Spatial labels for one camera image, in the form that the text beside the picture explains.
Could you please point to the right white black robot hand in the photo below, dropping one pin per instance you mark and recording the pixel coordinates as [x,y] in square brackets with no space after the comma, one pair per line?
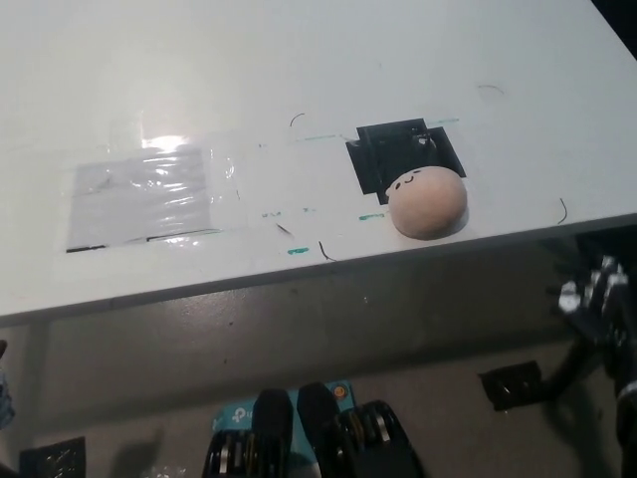
[594,299]

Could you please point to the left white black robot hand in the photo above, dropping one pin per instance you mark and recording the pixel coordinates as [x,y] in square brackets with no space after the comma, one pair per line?
[5,388]

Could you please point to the pink dumpling plush toy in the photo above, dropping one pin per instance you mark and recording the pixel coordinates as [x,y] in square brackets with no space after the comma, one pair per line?
[430,206]

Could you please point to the black tape mask square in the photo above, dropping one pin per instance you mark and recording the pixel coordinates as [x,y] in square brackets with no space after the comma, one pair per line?
[383,154]

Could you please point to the black floor tape patch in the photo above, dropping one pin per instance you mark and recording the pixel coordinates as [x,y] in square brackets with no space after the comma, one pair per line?
[510,386]
[55,458]

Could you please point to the clear plastic taped sheet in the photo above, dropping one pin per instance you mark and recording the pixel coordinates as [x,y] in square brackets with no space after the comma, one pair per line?
[139,199]

